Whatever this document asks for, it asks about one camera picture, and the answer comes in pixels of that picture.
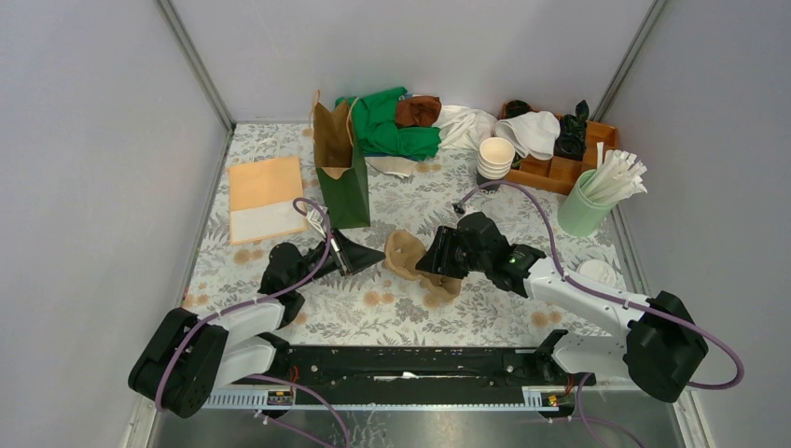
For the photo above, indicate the white cloth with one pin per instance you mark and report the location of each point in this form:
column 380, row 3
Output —
column 462, row 127

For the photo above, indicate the stack of paper cups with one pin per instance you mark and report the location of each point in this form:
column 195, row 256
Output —
column 495, row 158

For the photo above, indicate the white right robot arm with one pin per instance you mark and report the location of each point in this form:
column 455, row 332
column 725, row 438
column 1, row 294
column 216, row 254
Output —
column 647, row 340

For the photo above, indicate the black crumpled bag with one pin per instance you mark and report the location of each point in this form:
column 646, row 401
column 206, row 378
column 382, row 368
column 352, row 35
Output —
column 571, row 142

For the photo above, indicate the white folded towel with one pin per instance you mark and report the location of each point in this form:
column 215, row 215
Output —
column 533, row 134

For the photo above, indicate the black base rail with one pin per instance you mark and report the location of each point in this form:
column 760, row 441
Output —
column 458, row 377

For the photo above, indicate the green paper bag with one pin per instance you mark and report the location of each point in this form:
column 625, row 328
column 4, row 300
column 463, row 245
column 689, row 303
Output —
column 340, row 165

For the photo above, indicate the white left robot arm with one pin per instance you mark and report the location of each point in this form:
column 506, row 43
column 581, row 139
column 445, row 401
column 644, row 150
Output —
column 188, row 357

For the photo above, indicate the wooden compartment tray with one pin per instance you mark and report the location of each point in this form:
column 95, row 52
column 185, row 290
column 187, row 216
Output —
column 557, row 174

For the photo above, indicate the green straw holder cup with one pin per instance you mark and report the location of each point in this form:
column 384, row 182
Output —
column 579, row 216

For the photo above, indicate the brown cloth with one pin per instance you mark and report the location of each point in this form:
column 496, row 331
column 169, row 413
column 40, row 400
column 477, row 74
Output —
column 417, row 111

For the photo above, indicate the green cloth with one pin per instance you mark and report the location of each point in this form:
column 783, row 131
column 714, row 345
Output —
column 376, row 133

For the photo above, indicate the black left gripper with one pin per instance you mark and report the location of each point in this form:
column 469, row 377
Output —
column 352, row 256

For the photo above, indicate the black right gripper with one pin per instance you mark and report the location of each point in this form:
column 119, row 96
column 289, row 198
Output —
column 433, row 261

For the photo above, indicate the white paper straws bundle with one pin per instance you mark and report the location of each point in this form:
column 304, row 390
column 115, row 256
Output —
column 618, row 176

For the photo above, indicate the floral table mat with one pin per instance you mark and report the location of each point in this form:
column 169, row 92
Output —
column 377, row 307

